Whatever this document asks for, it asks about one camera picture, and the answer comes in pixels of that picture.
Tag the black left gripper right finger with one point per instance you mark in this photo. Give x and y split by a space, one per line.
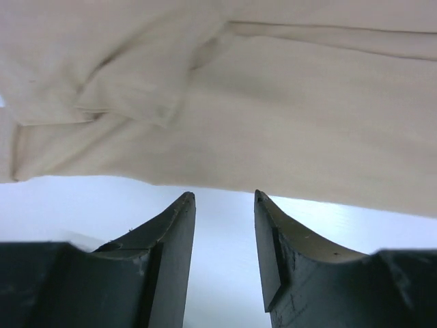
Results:
309 281

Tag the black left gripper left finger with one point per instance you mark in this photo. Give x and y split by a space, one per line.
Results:
137 280

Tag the beige t-shirt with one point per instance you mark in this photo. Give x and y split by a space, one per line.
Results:
333 101

